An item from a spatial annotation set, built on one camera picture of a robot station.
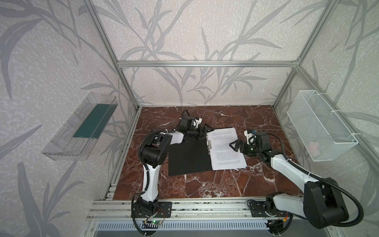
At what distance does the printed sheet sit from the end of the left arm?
132mm

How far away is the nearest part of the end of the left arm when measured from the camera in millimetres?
841

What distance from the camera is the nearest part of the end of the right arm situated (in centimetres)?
64

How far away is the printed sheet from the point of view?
903 millimetres

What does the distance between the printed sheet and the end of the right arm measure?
26 mm
